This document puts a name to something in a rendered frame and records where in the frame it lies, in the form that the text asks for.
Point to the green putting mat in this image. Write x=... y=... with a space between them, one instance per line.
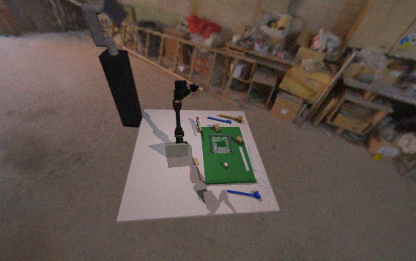
x=213 y=162

